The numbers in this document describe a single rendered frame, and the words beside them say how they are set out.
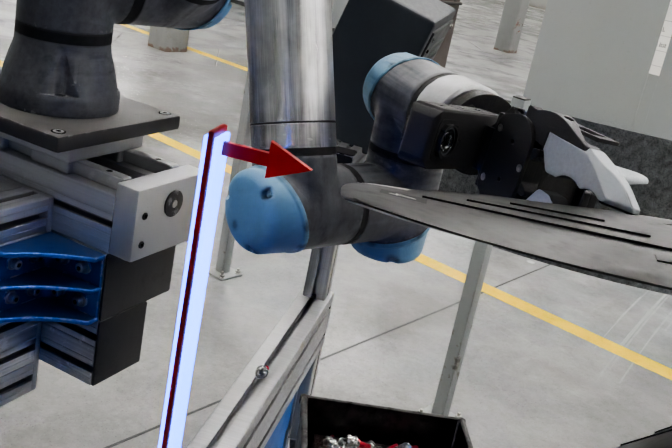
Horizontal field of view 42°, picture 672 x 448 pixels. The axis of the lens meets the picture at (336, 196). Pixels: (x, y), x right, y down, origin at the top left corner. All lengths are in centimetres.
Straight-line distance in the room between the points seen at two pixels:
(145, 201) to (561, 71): 621
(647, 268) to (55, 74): 79
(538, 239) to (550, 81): 667
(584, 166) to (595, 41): 638
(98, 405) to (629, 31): 528
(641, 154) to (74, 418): 159
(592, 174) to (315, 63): 26
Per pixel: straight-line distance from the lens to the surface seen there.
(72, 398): 247
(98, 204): 106
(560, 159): 63
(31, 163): 112
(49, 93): 110
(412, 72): 81
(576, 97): 705
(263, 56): 75
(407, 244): 84
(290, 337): 103
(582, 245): 49
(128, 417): 241
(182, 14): 116
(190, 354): 60
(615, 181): 60
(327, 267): 112
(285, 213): 72
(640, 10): 687
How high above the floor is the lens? 133
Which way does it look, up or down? 18 degrees down
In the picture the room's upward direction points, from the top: 11 degrees clockwise
